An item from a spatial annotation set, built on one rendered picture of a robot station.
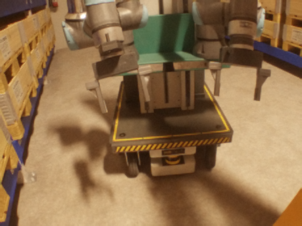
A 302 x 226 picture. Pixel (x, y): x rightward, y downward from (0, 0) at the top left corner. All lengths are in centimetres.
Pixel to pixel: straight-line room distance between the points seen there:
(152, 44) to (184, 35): 18
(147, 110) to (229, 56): 89
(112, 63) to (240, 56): 38
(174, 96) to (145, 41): 43
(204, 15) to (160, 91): 75
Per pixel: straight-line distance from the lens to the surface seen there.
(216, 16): 88
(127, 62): 69
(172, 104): 155
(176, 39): 132
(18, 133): 167
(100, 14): 71
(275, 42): 345
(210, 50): 120
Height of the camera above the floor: 108
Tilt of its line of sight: 30 degrees down
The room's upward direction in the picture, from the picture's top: 5 degrees counter-clockwise
